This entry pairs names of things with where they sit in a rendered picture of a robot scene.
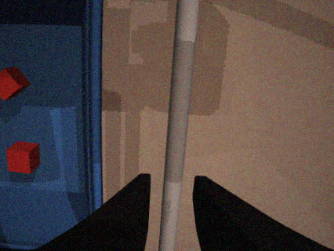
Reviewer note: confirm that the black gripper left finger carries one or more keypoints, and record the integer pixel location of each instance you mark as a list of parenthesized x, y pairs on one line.
[(120, 224)]

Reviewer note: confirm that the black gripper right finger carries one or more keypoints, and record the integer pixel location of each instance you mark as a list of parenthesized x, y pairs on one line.
[(226, 223)]

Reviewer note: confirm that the small red block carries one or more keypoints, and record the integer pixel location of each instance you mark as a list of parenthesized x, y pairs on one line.
[(23, 157), (12, 82)]

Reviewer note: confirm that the blue plastic tray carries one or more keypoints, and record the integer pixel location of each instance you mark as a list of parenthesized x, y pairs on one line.
[(57, 46)]

